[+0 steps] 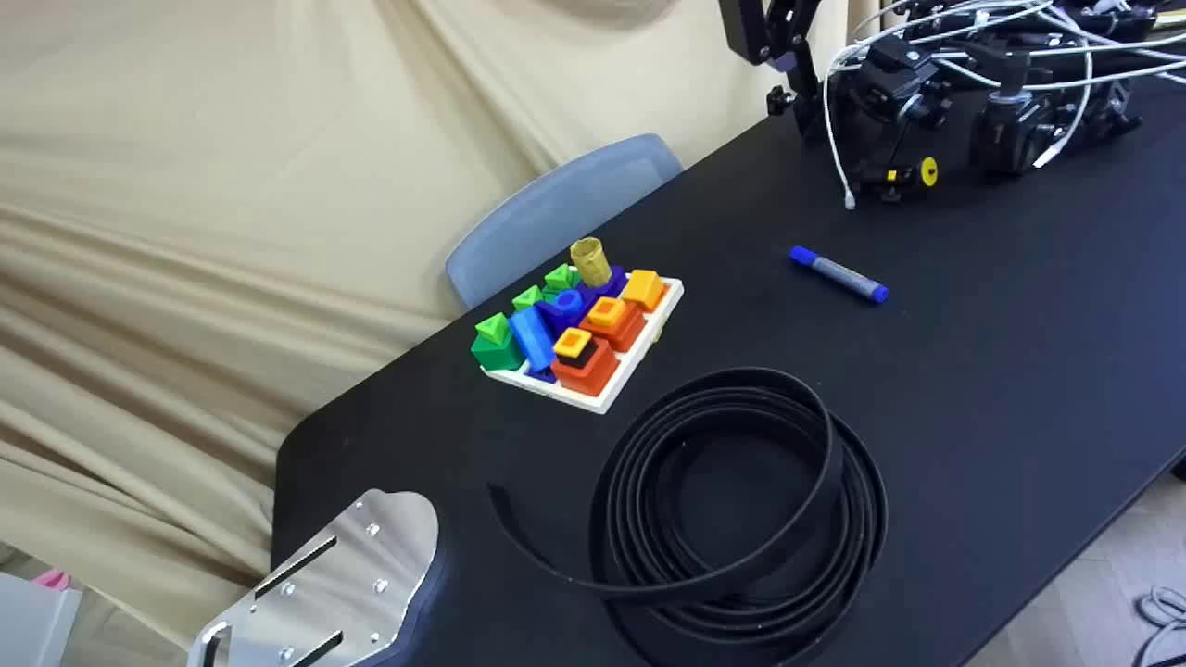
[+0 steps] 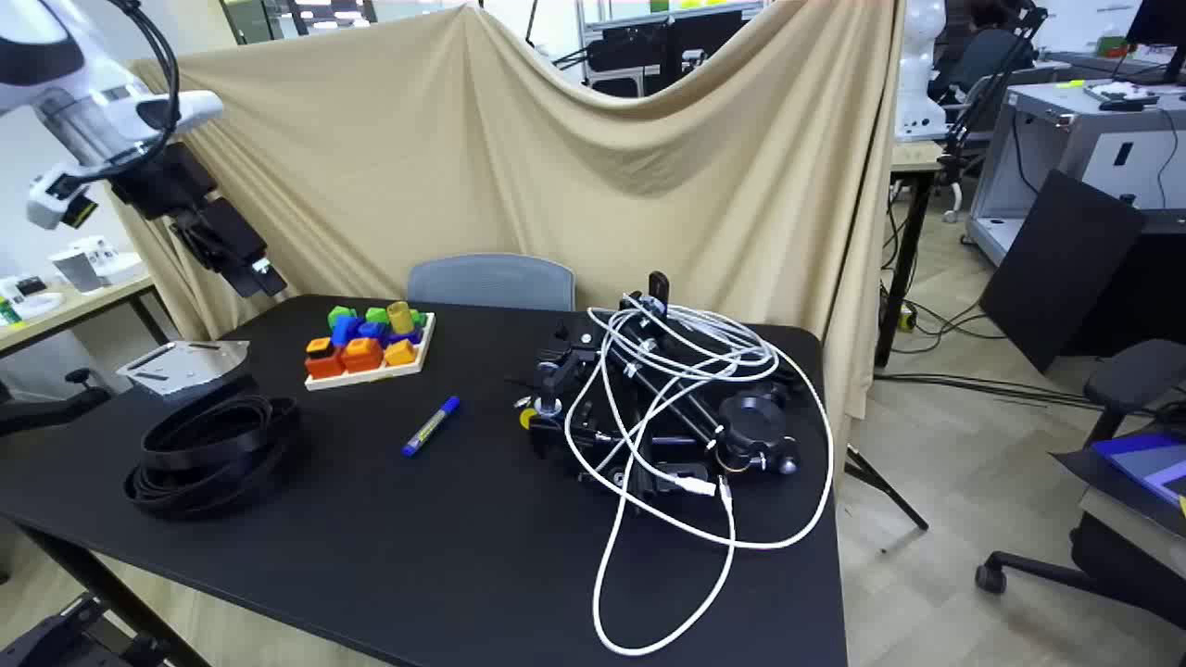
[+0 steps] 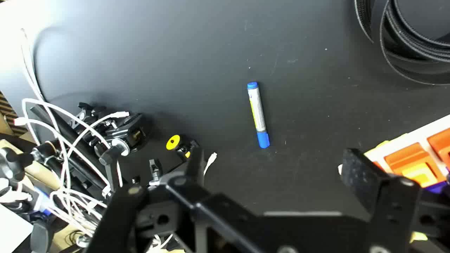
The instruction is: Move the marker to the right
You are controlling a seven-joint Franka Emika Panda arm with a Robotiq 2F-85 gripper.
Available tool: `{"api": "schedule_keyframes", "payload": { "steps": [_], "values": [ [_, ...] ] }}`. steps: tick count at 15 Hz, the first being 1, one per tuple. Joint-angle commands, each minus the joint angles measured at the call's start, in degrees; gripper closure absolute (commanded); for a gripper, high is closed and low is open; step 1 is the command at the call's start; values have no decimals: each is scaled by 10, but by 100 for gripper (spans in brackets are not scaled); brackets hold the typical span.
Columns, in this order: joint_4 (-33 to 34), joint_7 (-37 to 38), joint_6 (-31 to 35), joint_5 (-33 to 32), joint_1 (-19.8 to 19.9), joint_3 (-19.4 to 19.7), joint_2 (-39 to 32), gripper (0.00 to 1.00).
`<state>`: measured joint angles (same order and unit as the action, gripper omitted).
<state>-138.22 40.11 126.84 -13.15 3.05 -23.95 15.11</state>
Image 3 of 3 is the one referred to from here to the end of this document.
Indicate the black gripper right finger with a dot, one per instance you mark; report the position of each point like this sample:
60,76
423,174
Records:
375,187

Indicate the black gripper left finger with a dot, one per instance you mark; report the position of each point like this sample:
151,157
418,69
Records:
122,212

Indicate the blue and white marker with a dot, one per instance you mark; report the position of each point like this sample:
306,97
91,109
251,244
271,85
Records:
258,113

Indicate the orange and white box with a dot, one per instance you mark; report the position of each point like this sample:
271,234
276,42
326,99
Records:
413,158

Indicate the black camera rig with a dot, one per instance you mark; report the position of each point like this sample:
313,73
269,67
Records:
117,135

